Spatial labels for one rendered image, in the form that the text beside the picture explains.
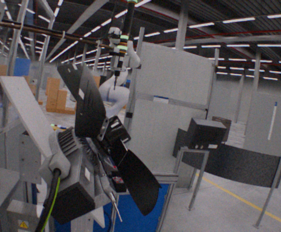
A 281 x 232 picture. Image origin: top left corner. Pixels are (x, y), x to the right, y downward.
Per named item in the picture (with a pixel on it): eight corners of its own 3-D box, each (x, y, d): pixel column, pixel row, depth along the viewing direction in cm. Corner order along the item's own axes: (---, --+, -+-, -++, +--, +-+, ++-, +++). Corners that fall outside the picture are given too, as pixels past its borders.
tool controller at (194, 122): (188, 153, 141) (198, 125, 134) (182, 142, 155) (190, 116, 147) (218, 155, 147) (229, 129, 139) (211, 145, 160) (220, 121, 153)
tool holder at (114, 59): (113, 69, 86) (117, 46, 85) (103, 68, 91) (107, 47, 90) (129, 72, 93) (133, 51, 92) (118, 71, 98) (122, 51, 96)
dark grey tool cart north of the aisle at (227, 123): (220, 145, 699) (225, 119, 688) (206, 140, 755) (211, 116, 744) (227, 145, 724) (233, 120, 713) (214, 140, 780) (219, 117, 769)
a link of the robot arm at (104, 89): (117, 95, 144) (94, 92, 146) (117, 107, 154) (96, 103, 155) (133, 52, 175) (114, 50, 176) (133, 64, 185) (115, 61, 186)
